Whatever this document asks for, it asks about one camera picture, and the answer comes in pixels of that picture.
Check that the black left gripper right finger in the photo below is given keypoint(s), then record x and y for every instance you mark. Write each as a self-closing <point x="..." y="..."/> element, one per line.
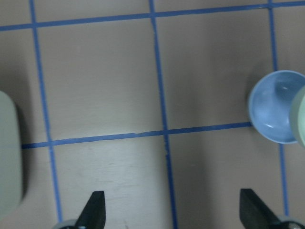
<point x="254" y="213"/>

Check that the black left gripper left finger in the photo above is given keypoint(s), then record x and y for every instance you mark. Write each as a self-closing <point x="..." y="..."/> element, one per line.
<point x="93" y="215"/>

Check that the green bowl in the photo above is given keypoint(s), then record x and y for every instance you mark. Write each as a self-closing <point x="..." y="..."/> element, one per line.
<point x="297" y="116"/>

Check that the blue bowl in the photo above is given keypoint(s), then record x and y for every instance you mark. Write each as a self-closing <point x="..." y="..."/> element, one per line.
<point x="269" y="104"/>

